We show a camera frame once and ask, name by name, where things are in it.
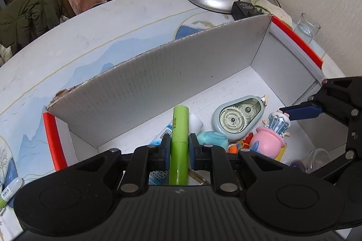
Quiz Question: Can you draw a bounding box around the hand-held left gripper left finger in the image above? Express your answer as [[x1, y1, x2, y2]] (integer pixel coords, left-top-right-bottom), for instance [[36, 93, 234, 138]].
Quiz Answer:
[[79, 133, 173, 198]]

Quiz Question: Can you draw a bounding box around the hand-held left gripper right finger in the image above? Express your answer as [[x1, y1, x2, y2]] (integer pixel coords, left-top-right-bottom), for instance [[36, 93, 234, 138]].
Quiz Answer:
[[189, 133, 286, 198]]

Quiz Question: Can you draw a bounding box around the small clear glass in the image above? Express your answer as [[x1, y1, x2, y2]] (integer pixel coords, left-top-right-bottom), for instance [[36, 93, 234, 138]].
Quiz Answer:
[[293, 13, 321, 45]]

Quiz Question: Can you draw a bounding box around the orange toy keychain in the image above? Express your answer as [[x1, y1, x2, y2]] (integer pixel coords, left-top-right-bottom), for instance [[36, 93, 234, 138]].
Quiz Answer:
[[228, 133, 255, 154]]

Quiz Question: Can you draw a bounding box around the grey-blue correction tape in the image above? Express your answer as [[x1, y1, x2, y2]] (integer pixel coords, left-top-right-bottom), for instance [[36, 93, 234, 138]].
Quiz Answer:
[[212, 95, 268, 142]]

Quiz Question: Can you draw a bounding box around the teal oval eraser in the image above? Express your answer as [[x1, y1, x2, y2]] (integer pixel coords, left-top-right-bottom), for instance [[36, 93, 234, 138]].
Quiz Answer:
[[196, 130, 229, 151]]

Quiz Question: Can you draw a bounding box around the green lip balm tube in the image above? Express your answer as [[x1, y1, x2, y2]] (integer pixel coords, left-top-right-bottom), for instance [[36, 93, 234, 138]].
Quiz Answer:
[[169, 106, 189, 185]]

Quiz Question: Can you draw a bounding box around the small yellow box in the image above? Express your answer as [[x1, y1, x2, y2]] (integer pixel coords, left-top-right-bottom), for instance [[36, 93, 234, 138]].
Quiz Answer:
[[271, 142, 288, 164]]

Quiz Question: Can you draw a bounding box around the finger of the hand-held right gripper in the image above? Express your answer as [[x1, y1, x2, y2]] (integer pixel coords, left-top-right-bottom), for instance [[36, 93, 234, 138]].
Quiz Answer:
[[279, 77, 362, 128], [310, 120, 362, 182]]

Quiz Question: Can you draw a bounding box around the green marker pen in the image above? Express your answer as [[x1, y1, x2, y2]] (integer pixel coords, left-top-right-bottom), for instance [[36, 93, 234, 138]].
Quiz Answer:
[[0, 177, 23, 209]]

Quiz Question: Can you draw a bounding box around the red cardboard box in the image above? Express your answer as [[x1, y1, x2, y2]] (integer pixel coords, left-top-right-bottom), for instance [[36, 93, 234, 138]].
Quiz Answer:
[[42, 14, 324, 174]]

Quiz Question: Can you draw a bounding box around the glass vial silver cap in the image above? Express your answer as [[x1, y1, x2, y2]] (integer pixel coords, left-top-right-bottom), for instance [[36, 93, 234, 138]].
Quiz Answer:
[[288, 148, 331, 174]]

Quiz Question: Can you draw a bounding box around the white tube blue label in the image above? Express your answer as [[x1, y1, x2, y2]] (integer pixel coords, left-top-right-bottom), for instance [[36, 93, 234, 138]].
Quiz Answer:
[[148, 113, 204, 186]]

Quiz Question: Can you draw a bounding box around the green jacket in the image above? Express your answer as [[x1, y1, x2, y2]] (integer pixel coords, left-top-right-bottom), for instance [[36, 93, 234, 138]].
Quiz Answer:
[[0, 0, 68, 56]]

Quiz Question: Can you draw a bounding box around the white embroidered cloth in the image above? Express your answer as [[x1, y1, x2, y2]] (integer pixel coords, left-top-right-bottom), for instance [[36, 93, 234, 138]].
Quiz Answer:
[[253, 0, 293, 25]]

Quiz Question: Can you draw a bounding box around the cream puffy jacket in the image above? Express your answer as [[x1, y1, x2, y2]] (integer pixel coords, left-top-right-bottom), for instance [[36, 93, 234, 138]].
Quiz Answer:
[[0, 44, 13, 66]]

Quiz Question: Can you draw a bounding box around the pink pig figure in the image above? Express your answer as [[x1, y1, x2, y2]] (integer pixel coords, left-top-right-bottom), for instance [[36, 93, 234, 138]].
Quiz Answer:
[[250, 111, 292, 158]]

